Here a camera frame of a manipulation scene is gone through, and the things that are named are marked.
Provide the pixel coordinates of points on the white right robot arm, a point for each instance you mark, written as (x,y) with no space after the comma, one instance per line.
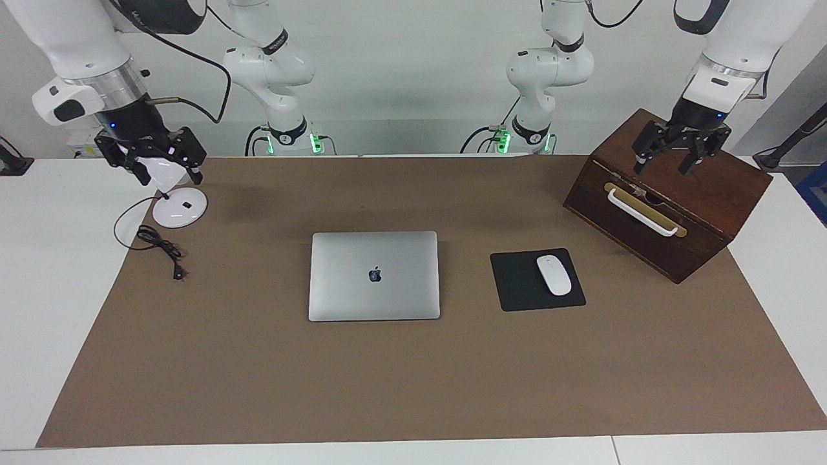
(77,39)

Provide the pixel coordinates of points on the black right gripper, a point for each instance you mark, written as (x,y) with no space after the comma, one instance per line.
(132,126)

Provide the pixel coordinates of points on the white computer mouse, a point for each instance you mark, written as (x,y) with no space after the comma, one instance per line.
(554,276)

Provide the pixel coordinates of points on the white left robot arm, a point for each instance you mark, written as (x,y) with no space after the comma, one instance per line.
(549,64)

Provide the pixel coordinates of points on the white desk lamp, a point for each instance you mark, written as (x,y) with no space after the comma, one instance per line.
(181,210)

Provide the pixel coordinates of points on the dark brown wooden box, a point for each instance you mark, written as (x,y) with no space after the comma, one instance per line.
(723,187)

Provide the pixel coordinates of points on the brown table mat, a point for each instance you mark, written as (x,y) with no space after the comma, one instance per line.
(413,387)

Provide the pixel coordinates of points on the black mouse pad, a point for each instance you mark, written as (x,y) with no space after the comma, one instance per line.
(517,284)

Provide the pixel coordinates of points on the blue object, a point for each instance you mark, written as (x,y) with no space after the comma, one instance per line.
(815,194)

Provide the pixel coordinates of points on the black stand leg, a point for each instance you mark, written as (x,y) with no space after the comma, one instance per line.
(791,139)

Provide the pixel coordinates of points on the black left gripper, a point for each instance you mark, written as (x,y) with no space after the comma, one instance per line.
(699,119)

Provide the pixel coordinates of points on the black clamp foot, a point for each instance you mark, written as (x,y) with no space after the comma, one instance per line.
(13,161)

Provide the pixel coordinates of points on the silver grey laptop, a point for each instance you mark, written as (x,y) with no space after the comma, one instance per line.
(375,278)

